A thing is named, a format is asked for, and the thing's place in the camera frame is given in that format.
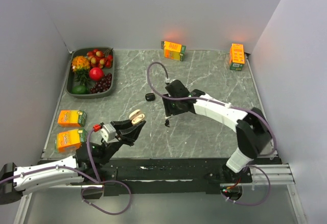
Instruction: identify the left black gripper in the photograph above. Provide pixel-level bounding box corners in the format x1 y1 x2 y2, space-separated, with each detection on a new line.
98 116 146 164

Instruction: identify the beige earbud charging case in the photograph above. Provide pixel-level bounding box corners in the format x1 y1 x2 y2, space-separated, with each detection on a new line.
129 109 145 125

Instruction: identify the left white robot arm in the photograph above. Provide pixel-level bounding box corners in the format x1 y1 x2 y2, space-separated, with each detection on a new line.
1 120 146 205

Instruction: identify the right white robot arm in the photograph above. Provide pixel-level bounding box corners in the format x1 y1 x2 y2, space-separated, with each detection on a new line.
162 80 272 182

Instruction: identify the black earbud charging case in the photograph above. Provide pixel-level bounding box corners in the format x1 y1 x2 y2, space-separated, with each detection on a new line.
145 93 156 102

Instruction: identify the black earbuds pair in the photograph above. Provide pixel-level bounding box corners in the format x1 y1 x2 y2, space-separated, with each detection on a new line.
165 119 170 127

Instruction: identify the orange juice box back centre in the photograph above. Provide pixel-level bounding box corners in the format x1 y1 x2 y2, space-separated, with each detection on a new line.
161 41 186 61

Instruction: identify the orange juice box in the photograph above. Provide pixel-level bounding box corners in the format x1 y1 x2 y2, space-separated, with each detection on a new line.
55 128 88 153
161 41 186 61
228 43 245 71
57 110 87 127

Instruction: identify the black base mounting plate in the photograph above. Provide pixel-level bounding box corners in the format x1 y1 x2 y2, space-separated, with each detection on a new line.
98 158 252 196

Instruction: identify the dark purple grape bunch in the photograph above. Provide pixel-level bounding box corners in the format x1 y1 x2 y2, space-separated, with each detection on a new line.
90 73 112 94

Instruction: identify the orange juice box left upper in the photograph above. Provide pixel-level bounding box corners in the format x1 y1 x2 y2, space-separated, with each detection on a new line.
57 110 87 127

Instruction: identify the orange juice box left lower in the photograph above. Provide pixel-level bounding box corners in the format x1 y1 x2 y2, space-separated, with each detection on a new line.
55 128 88 153

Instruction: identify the green avocado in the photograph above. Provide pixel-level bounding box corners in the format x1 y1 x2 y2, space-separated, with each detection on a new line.
71 85 89 95

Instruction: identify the red apple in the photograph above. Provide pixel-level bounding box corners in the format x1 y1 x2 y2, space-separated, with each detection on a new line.
89 68 104 81

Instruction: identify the orange juice box back right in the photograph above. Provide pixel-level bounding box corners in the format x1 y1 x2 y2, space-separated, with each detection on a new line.
228 43 245 71

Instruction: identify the dark grey fruit tray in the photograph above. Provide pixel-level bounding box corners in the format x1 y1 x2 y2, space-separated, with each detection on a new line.
66 47 115 99

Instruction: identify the red cherry bunch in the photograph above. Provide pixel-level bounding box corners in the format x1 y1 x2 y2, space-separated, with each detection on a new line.
86 49 113 69

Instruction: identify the orange yellow flower pineapple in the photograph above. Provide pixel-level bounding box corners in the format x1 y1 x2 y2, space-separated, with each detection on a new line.
72 56 91 86

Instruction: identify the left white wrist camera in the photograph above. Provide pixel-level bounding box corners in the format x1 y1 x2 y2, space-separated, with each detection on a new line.
93 123 116 143

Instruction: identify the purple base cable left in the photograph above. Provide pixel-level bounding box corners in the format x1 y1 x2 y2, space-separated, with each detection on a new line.
81 180 132 216

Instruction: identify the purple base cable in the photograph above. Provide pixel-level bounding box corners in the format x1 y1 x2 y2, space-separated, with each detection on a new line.
81 180 132 216
221 165 271 207

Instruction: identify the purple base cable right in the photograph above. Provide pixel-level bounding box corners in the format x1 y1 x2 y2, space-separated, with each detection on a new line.
221 165 271 207

